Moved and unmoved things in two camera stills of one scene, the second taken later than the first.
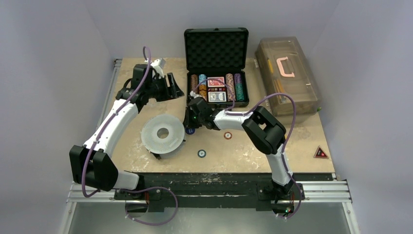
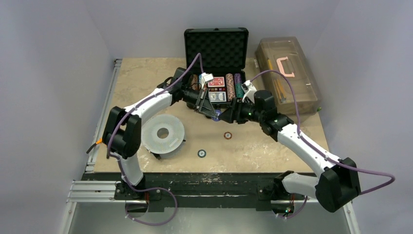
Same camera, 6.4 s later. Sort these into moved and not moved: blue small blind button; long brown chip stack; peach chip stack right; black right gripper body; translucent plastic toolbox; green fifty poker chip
Moved: blue small blind button; black right gripper body
Not moved: green fifty poker chip; peach chip stack right; translucent plastic toolbox; long brown chip stack
